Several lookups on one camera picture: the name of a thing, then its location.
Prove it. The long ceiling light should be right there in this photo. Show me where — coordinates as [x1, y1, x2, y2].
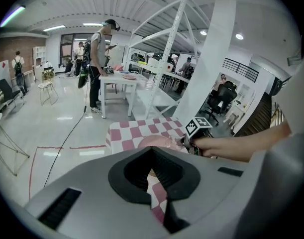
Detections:
[0, 5, 26, 28]

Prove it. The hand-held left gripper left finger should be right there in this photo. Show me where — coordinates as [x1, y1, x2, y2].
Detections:
[24, 145, 167, 239]

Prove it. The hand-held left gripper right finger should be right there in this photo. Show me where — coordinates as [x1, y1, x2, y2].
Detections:
[151, 145, 254, 235]

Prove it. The white pillar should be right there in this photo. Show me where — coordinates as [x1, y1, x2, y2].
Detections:
[173, 0, 237, 124]

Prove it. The white ornate table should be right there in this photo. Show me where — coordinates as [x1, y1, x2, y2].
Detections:
[223, 98, 250, 135]

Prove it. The black railing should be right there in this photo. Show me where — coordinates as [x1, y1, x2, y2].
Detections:
[222, 57, 260, 82]

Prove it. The white stool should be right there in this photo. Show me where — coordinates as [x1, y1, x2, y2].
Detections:
[37, 70, 59, 107]

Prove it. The black office chair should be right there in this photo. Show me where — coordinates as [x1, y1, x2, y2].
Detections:
[200, 81, 238, 125]

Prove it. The black low chair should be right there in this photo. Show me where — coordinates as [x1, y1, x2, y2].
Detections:
[0, 78, 25, 111]

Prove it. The person's right forearm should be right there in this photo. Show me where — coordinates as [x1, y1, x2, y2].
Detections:
[195, 122, 292, 163]

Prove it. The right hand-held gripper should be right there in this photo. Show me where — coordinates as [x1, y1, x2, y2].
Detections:
[179, 117, 214, 156]

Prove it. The checkered cloth table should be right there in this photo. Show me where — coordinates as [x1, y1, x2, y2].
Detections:
[105, 117, 192, 224]

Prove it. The white metal shelf rack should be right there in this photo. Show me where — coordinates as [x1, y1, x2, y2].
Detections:
[125, 0, 217, 120]

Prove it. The pink plate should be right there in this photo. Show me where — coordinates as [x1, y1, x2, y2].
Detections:
[137, 134, 189, 154]

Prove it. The long black floor cable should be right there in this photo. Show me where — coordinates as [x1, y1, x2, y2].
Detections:
[43, 66, 89, 189]

